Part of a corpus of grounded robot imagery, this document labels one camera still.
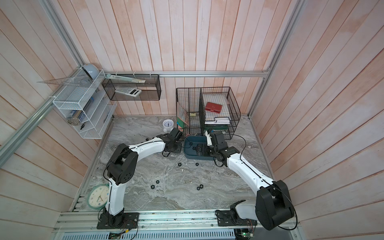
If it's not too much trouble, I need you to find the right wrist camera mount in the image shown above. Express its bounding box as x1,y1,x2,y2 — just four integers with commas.
205,130,213,146

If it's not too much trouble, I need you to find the clear plastic ruler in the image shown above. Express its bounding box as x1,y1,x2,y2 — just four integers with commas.
105,74,146,84

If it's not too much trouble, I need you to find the white calculator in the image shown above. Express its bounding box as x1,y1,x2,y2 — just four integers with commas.
115,87,142,98

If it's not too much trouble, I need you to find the green round wall clock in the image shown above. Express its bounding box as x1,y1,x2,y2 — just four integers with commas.
87,184,109,210

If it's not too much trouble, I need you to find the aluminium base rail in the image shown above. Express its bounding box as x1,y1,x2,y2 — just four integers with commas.
52,206,302,233

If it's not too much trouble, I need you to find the small white alarm clock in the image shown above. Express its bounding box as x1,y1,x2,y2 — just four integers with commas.
163,119,174,133

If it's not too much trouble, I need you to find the black wire desk organizer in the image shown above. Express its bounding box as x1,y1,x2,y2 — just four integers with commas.
176,87,241,140

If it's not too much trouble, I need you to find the white wire wall shelf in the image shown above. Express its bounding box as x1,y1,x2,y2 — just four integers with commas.
53,69,117,140

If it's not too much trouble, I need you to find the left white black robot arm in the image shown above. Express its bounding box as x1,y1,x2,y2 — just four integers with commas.
97,128,183,230

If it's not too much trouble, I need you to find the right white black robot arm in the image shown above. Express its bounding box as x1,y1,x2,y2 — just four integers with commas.
205,131,299,231

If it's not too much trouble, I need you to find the grey computer mouse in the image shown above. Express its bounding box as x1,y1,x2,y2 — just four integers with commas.
82,64,100,80

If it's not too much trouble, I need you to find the red wallet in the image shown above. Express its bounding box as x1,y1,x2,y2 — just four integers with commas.
205,102,223,114

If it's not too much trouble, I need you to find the black wire wall basket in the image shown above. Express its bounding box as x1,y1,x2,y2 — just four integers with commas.
102,74,162,101

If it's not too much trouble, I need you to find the white tray in organizer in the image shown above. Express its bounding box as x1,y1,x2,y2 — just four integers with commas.
205,117,231,125

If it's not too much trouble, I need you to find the dark teal storage box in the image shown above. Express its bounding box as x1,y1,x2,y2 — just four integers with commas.
184,136,214,161

